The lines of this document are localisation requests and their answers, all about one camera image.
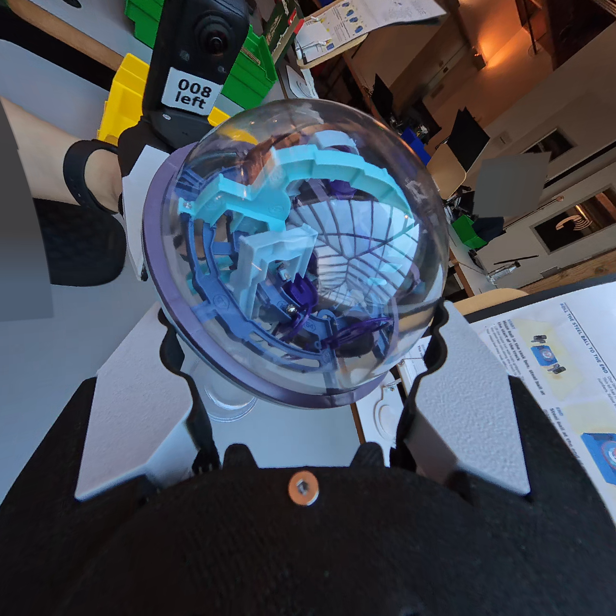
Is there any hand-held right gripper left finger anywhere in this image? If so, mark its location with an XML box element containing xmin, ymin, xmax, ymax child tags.
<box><xmin>73</xmin><ymin>301</ymin><xmax>223</xmax><ymax>501</ymax></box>

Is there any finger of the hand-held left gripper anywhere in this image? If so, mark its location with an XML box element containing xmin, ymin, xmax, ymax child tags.
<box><xmin>119</xmin><ymin>144</ymin><xmax>170</xmax><ymax>284</ymax></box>

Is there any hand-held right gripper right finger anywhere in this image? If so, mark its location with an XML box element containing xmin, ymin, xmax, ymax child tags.
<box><xmin>389</xmin><ymin>301</ymin><xmax>531</xmax><ymax>497</ymax></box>

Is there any clear plastic ball stand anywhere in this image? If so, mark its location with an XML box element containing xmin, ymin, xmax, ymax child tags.
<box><xmin>202</xmin><ymin>379</ymin><xmax>259</xmax><ymax>425</ymax></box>

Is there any clear plastic maze ball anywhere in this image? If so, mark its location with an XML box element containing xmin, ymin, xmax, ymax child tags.
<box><xmin>142</xmin><ymin>98</ymin><xmax>450</xmax><ymax>410</ymax></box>

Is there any person's left forearm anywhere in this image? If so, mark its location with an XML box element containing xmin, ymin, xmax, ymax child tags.
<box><xmin>0</xmin><ymin>95</ymin><xmax>90</xmax><ymax>209</ymax></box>

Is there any person's left hand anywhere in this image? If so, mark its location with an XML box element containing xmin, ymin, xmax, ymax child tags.
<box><xmin>86</xmin><ymin>151</ymin><xmax>124</xmax><ymax>212</ymax></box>

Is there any green plastic bin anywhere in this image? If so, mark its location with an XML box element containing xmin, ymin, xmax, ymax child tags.
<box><xmin>124</xmin><ymin>0</ymin><xmax>278</xmax><ymax>110</ymax></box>
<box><xmin>451</xmin><ymin>214</ymin><xmax>488</xmax><ymax>249</ymax></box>

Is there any black wristband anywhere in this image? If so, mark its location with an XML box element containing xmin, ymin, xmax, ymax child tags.
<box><xmin>63</xmin><ymin>140</ymin><xmax>121</xmax><ymax>215</ymax></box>

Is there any white document stand with sheet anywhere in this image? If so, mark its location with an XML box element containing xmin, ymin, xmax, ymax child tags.
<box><xmin>361</xmin><ymin>277</ymin><xmax>616</xmax><ymax>523</ymax></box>

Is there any yellow plastic bin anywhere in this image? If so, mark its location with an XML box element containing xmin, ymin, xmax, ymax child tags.
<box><xmin>96</xmin><ymin>53</ymin><xmax>232</xmax><ymax>145</ymax></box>

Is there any dark green cardboard box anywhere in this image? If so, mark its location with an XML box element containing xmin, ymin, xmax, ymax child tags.
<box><xmin>264</xmin><ymin>0</ymin><xmax>305</xmax><ymax>55</ymax></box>

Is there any printed instruction sheet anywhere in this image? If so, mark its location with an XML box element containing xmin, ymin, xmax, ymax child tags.
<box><xmin>298</xmin><ymin>0</ymin><xmax>448</xmax><ymax>63</ymax></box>
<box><xmin>469</xmin><ymin>281</ymin><xmax>616</xmax><ymax>523</ymax></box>

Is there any wooden document stand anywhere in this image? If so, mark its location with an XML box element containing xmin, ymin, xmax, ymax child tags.
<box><xmin>295</xmin><ymin>0</ymin><xmax>448</xmax><ymax>69</ymax></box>

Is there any beige chair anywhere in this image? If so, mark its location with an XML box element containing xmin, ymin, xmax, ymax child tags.
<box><xmin>426</xmin><ymin>143</ymin><xmax>467</xmax><ymax>200</ymax></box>

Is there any blue plastic bin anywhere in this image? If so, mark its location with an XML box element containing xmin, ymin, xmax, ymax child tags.
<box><xmin>402</xmin><ymin>126</ymin><xmax>432</xmax><ymax>165</ymax></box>

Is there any black monitor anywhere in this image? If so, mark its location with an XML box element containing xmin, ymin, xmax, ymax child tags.
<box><xmin>447</xmin><ymin>108</ymin><xmax>491</xmax><ymax>172</ymax></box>

